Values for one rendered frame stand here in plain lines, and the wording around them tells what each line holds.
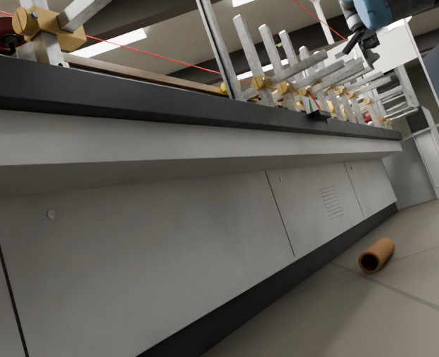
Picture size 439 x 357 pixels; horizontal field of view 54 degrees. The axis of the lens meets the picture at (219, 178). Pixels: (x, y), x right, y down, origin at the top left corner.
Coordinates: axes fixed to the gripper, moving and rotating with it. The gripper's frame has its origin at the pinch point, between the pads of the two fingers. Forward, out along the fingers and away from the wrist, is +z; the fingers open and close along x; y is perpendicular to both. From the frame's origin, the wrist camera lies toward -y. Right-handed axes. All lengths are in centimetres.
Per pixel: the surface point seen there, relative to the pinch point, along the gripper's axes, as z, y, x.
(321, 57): 1, -7, -52
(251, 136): 23, -32, -79
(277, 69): -9.9, -31.6, -30.8
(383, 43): -71, -14, 222
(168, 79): -6, -51, -88
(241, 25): -25, -31, -56
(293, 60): -18.6, -31.2, -5.8
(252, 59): -10, -31, -56
